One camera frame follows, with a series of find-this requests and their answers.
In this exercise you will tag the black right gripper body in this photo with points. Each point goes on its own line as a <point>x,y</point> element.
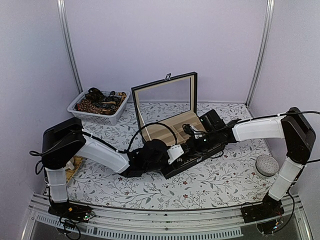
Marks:
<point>202,147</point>

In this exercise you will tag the black compartment storage box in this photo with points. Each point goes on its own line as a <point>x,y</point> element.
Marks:
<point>172,120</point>

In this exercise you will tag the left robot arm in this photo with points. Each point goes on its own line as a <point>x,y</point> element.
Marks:
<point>67,139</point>

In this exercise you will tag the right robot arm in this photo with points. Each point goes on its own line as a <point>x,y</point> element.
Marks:
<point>291,127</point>

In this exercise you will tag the brown patterned ties pile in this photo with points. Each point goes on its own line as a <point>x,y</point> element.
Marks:
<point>95,102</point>

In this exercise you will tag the floral tablecloth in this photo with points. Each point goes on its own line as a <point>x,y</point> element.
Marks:
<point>228,180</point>

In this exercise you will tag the patterned round bowl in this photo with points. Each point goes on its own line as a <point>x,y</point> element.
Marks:
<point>266,165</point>

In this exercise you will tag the white plastic basket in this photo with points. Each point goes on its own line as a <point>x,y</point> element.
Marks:
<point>95,118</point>

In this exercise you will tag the white ceramic mug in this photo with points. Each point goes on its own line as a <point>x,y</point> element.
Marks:
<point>70,165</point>

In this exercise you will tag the woven bamboo tray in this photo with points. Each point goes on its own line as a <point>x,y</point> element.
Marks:
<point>77,163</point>

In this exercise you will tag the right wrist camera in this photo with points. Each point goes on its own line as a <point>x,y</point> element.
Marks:
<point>192,131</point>

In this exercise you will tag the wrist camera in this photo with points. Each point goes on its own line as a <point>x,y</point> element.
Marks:
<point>192,131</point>
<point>176,152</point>

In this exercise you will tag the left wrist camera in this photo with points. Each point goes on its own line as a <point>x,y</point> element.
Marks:
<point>176,152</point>

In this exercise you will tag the aluminium front rail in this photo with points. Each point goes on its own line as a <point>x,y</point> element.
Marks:
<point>112,223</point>

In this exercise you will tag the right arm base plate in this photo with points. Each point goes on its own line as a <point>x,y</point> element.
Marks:
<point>257,212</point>

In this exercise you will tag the right metal frame post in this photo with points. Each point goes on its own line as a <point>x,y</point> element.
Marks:
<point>270,4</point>

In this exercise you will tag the metal frame post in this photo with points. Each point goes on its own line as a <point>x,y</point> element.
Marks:
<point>62,13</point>
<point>270,4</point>

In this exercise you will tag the left metal frame post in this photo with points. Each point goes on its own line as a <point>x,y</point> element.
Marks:
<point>62,13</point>

